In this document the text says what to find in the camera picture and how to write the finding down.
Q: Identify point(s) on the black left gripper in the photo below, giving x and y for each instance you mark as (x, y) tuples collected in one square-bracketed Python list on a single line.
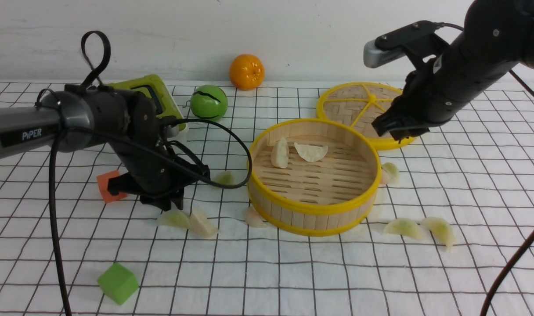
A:
[(154, 172)]

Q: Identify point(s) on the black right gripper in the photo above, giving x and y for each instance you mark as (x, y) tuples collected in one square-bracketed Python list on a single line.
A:
[(429, 99)]

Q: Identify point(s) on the green pink dumpling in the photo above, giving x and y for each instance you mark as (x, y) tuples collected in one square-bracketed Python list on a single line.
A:
[(390, 173)]

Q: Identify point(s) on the pale green dumpling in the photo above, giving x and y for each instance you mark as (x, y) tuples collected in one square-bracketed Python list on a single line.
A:
[(225, 178)]

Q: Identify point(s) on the white plain dumpling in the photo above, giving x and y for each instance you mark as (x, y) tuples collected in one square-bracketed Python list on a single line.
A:
[(311, 153)]

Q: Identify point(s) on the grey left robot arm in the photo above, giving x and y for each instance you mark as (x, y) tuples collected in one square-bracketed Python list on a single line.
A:
[(25, 129)]

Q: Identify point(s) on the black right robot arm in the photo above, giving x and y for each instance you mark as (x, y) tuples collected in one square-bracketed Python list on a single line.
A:
[(497, 35)]

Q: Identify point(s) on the woven bamboo steamer lid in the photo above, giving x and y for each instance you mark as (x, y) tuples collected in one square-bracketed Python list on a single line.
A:
[(356, 105)]

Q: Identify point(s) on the bamboo steamer tray yellow rim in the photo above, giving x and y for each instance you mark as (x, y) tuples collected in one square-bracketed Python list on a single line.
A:
[(323, 198)]

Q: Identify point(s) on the green foam cube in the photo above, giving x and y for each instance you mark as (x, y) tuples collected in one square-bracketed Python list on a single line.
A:
[(118, 283)]

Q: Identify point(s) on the green lidded white box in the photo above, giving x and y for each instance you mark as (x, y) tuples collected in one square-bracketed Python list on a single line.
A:
[(155, 89)]

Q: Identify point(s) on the green ball black stripes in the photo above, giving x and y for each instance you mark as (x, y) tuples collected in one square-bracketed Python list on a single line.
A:
[(208, 102)]

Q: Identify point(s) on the orange mandarin fruit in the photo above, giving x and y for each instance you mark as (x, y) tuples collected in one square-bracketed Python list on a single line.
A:
[(246, 72)]

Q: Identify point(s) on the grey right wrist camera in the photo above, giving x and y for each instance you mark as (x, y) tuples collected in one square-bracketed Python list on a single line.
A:
[(373, 57)]

